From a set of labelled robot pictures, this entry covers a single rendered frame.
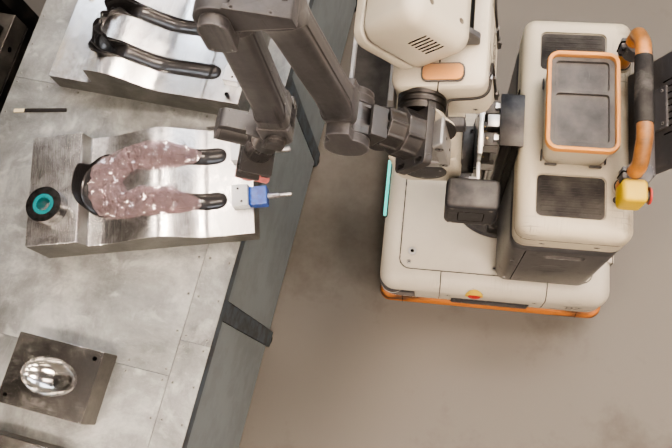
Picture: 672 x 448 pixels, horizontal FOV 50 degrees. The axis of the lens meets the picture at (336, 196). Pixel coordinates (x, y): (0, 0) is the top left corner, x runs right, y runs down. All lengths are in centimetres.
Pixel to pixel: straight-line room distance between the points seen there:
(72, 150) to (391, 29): 86
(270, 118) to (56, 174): 68
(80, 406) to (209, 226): 46
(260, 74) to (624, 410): 171
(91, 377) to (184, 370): 19
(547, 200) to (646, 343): 93
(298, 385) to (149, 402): 83
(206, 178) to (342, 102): 62
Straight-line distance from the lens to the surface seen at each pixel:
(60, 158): 175
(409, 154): 125
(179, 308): 167
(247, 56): 103
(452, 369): 237
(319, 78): 106
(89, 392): 164
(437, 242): 215
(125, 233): 166
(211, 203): 165
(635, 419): 244
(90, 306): 174
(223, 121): 129
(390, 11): 118
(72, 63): 191
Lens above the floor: 236
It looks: 71 degrees down
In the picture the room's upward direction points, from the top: 20 degrees counter-clockwise
